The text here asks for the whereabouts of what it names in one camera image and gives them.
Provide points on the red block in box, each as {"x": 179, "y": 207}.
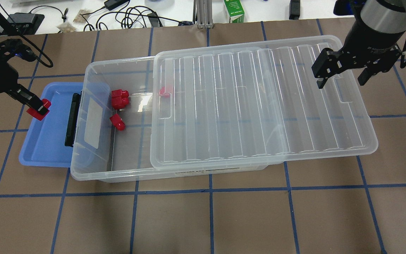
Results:
{"x": 117, "y": 122}
{"x": 119, "y": 93}
{"x": 119, "y": 103}

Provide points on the black power adapter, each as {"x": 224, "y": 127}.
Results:
{"x": 113, "y": 4}

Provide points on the red block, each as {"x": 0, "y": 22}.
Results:
{"x": 117, "y": 122}
{"x": 40, "y": 117}
{"x": 119, "y": 103}
{"x": 119, "y": 93}
{"x": 166, "y": 91}

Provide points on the green white carton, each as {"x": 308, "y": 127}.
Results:
{"x": 234, "y": 11}

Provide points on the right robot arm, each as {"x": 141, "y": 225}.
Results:
{"x": 387, "y": 16}

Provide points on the aluminium frame post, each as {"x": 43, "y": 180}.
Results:
{"x": 203, "y": 14}

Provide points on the blue plastic tray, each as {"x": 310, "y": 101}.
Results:
{"x": 44, "y": 142}

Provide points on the black box latch handle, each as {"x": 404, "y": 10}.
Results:
{"x": 72, "y": 121}

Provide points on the red block under lid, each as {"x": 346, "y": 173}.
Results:
{"x": 166, "y": 91}

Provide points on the black device on bench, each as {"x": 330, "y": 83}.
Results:
{"x": 26, "y": 23}

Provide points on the clear plastic storage box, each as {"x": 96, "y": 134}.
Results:
{"x": 100, "y": 152}

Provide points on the clear plastic box lid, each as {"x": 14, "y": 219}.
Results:
{"x": 254, "y": 103}

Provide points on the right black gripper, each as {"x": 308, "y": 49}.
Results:
{"x": 371, "y": 44}

